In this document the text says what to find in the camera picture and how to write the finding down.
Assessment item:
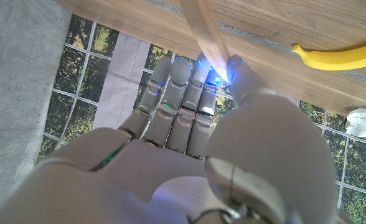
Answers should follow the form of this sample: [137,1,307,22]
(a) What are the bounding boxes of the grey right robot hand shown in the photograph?
[0,52,338,224]

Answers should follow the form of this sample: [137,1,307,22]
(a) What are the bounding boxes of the wooden toothbrush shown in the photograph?
[179,0,233,84]

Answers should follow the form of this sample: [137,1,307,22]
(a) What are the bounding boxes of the yellow toy banana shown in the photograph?
[291,39,366,72]

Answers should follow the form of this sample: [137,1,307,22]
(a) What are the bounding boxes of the printed window backdrop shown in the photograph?
[35,14,366,224]

